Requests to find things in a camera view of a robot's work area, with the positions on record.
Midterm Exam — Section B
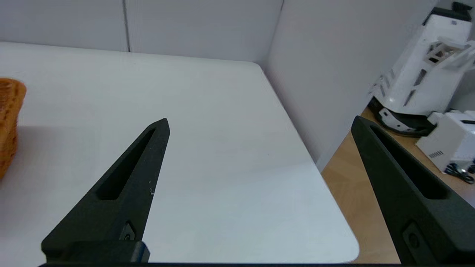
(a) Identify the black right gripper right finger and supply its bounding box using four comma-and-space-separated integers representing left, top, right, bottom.
350, 115, 475, 264

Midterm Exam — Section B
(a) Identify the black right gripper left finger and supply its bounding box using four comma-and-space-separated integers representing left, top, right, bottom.
41, 118, 171, 264

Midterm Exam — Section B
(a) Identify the orange woven wicker basket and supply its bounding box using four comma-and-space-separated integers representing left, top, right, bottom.
0, 78, 27, 181

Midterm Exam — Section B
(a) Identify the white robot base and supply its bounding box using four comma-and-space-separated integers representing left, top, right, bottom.
368, 1, 475, 138

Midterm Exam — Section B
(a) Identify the white equipment box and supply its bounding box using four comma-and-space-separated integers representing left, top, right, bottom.
415, 110, 475, 174

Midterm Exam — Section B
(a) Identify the black floor cable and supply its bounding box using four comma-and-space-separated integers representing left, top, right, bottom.
443, 162, 475, 185

